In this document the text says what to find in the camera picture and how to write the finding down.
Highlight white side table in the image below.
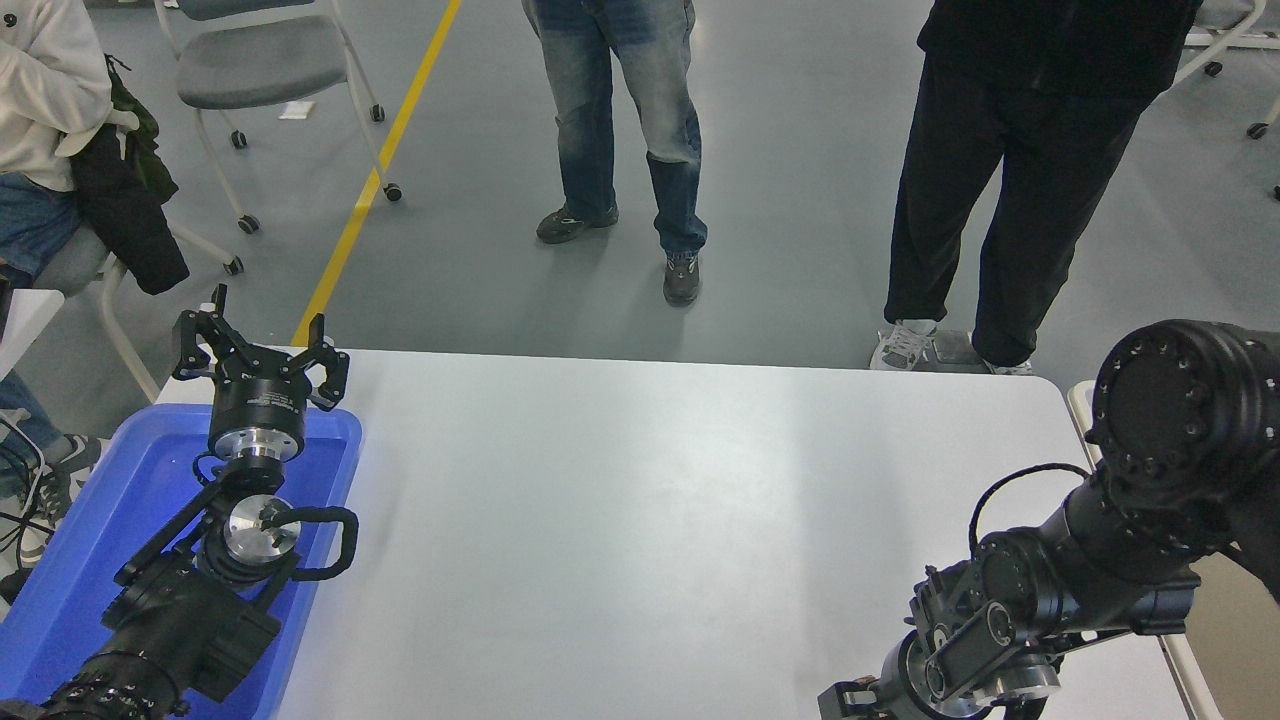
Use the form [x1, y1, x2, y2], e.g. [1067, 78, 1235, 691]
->
[0, 288, 66, 381]

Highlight blue plastic tray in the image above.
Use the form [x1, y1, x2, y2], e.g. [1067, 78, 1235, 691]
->
[0, 403, 363, 720]

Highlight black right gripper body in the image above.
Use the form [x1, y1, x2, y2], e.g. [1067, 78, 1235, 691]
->
[878, 640, 931, 720]

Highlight large pale bin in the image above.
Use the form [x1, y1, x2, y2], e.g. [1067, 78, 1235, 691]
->
[1066, 380, 1280, 720]

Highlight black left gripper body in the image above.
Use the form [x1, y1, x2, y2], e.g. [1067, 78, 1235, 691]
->
[208, 348, 308, 434]

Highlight green bag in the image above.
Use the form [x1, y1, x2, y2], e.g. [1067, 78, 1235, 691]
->
[105, 55, 179, 201]

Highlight grey wheeled chair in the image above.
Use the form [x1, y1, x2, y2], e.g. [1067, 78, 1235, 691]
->
[155, 0, 403, 236]

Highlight white-framed wheeled chair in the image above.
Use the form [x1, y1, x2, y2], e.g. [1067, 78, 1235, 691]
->
[1175, 0, 1280, 141]

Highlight black jacket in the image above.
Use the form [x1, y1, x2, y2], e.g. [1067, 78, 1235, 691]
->
[70, 125, 191, 296]

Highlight person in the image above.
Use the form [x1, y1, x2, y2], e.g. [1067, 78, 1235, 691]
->
[0, 0, 116, 601]
[523, 0, 709, 307]
[870, 0, 1206, 376]

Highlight white-framed grey chair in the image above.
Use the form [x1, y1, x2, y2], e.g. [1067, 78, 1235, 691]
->
[35, 220, 244, 401]

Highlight black cables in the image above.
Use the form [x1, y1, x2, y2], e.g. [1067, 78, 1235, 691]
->
[0, 410, 51, 561]

